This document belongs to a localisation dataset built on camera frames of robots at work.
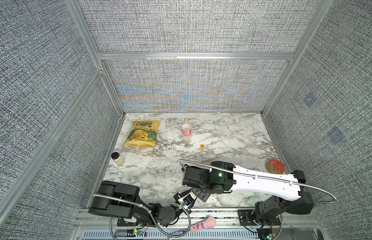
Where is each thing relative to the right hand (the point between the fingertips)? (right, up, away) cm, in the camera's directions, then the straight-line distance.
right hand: (199, 187), depth 65 cm
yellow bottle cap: (+5, +13, +35) cm, 38 cm away
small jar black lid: (-45, +8, +21) cm, 50 cm away
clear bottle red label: (-5, +23, +25) cm, 35 cm away
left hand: (-1, -4, +8) cm, 9 cm away
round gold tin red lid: (+47, +3, +23) cm, 52 cm away
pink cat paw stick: (+5, -18, +4) cm, 20 cm away
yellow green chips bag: (-34, +23, +35) cm, 54 cm away
